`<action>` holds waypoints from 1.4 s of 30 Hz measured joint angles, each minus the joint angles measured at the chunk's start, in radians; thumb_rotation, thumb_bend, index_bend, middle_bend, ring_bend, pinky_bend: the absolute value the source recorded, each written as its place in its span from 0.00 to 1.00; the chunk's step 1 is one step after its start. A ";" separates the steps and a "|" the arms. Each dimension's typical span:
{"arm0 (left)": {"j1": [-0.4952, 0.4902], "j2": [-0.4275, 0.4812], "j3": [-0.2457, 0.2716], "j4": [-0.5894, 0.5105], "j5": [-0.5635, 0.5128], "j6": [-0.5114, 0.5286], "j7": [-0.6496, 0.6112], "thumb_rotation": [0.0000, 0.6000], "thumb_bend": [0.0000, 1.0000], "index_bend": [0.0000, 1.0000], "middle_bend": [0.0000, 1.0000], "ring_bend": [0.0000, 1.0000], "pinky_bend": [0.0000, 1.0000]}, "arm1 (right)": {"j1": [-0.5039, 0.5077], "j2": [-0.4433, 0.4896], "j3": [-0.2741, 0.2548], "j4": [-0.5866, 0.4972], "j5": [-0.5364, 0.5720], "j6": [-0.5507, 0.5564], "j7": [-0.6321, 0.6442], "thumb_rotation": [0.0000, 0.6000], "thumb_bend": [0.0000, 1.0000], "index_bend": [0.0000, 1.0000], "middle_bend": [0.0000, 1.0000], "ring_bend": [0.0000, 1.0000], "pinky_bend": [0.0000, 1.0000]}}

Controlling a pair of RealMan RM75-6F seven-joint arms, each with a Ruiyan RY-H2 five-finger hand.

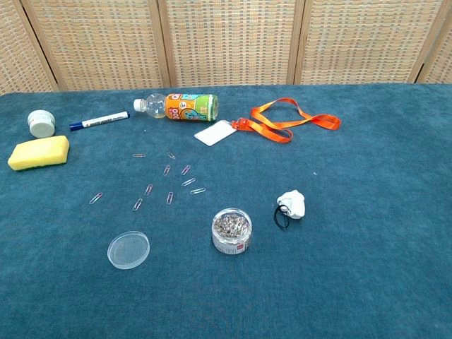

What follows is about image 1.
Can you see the clear paperclip container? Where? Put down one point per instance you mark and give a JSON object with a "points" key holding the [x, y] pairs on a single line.
{"points": [[231, 233]]}

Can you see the crumpled white paper ball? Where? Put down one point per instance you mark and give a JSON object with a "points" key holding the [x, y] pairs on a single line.
{"points": [[293, 204]]}

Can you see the small white round jar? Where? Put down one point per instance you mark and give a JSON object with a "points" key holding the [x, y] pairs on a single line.
{"points": [[41, 123]]}

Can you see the woven wicker screen panel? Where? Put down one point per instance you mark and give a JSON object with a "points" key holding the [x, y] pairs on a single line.
{"points": [[14, 53], [231, 42], [363, 39], [95, 42], [439, 60]]}

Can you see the clear round plastic lid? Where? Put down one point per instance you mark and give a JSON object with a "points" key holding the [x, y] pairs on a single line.
{"points": [[128, 250]]}

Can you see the white blue whiteboard marker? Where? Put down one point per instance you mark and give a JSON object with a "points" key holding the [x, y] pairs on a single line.
{"points": [[102, 120]]}

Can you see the yellow green sponge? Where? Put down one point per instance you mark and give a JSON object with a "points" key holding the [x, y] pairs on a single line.
{"points": [[39, 152]]}

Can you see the clear bottle with orange label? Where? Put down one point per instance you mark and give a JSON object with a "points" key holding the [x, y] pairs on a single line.
{"points": [[187, 107]]}

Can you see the white badge holder card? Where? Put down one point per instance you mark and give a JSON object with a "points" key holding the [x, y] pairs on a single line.
{"points": [[215, 132]]}

